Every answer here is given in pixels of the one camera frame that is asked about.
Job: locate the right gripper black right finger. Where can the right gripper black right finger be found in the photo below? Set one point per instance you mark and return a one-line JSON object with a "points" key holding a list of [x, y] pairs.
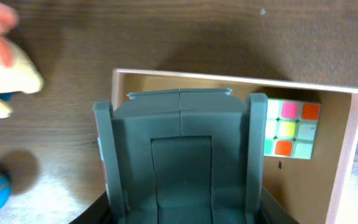
{"points": [[271, 212]]}

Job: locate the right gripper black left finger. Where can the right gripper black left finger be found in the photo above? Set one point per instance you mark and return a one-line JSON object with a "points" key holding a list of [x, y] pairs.
{"points": [[97, 213]]}

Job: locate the multicolour puzzle cube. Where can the multicolour puzzle cube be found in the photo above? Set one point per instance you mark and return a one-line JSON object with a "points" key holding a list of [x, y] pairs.
{"points": [[290, 129]]}

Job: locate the yellow grey toy truck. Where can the yellow grey toy truck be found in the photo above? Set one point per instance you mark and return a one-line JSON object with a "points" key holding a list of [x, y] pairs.
{"points": [[183, 156]]}

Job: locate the open cardboard box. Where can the open cardboard box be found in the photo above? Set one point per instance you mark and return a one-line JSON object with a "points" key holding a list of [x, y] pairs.
{"points": [[309, 190]]}

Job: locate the yellow plush dog toy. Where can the yellow plush dog toy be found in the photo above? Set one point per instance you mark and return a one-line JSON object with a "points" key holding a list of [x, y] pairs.
{"points": [[17, 72]]}

